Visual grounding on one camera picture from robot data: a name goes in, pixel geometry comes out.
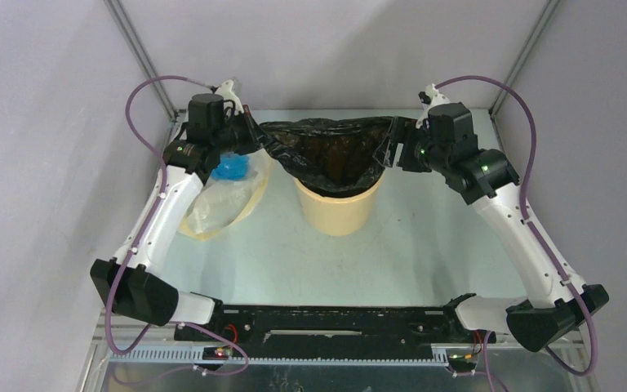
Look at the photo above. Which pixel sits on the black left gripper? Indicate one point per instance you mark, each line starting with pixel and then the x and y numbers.
pixel 254 132

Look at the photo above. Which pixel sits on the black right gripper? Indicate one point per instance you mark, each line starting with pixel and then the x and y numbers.
pixel 404 144

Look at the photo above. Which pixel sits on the black trash bag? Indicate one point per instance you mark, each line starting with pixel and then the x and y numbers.
pixel 333 158

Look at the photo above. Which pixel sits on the clear plastic bag yellow rim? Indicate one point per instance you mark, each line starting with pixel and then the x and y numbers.
pixel 223 203

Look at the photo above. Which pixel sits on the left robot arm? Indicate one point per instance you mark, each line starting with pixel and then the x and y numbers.
pixel 131 283

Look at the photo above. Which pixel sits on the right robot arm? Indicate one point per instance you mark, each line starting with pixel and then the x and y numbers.
pixel 557 298

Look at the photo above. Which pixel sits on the blue trash bag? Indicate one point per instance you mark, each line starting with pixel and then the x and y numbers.
pixel 231 167

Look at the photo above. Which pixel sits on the cream yellow trash bin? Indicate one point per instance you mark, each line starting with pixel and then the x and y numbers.
pixel 337 216

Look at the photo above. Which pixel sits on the left circuit board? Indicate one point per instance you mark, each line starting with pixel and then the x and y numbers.
pixel 217 353

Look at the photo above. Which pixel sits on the circuit board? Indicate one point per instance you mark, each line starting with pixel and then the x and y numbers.
pixel 217 353
pixel 463 364

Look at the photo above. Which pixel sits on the right circuit board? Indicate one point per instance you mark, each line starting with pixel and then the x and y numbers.
pixel 463 364

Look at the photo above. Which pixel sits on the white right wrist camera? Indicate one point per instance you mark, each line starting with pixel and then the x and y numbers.
pixel 430 97

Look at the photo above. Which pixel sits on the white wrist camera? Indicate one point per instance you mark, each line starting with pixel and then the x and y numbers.
pixel 228 90
pixel 430 97

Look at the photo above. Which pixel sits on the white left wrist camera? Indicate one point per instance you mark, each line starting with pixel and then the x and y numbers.
pixel 228 90

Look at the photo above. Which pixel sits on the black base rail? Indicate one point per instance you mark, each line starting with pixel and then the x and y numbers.
pixel 368 334

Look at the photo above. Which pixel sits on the left aluminium frame post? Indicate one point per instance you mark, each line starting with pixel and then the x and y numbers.
pixel 129 33

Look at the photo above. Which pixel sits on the aluminium frame post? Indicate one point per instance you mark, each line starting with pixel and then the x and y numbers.
pixel 533 39
pixel 129 33

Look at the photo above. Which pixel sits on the right aluminium frame post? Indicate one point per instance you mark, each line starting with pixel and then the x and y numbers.
pixel 533 39

